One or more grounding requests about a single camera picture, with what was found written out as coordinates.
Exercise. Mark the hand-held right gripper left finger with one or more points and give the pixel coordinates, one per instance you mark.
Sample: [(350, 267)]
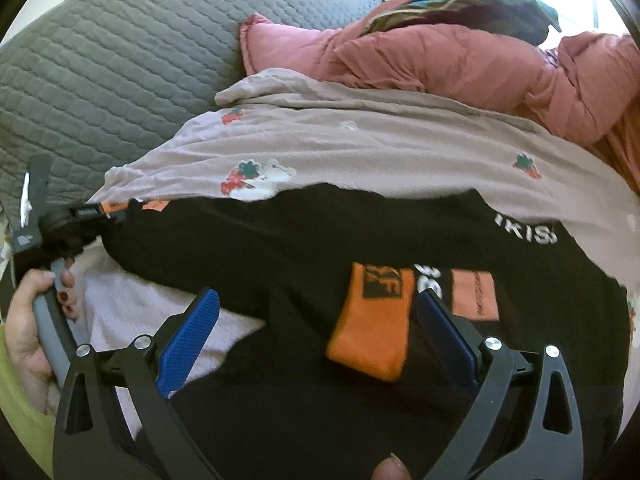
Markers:
[(187, 340)]

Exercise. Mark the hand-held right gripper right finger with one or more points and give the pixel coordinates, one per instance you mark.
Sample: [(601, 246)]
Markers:
[(445, 345)]

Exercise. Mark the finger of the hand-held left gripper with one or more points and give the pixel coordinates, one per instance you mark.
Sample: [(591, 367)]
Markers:
[(97, 212)]

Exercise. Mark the black garment with orange patches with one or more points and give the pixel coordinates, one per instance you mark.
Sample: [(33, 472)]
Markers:
[(310, 240)]

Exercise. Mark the person's left forearm green sleeve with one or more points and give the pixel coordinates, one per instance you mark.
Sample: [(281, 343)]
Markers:
[(20, 410)]

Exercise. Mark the person's left hand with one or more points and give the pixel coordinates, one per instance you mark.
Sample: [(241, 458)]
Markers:
[(27, 345)]

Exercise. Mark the person's right hand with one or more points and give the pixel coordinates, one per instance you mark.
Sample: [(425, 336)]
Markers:
[(391, 467)]

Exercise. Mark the light pink textured cloth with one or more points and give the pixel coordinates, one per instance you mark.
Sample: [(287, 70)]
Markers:
[(140, 305)]

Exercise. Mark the grey quilted pillow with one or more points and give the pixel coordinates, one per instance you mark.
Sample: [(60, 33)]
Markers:
[(125, 60)]

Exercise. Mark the strawberry printed pink bedsheet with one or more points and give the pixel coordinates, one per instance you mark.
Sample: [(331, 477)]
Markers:
[(375, 150)]

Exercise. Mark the pink puffy comforter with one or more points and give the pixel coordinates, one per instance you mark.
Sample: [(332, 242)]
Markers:
[(450, 65)]

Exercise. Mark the dark striped pillow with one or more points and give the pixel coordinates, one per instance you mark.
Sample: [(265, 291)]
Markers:
[(465, 10)]

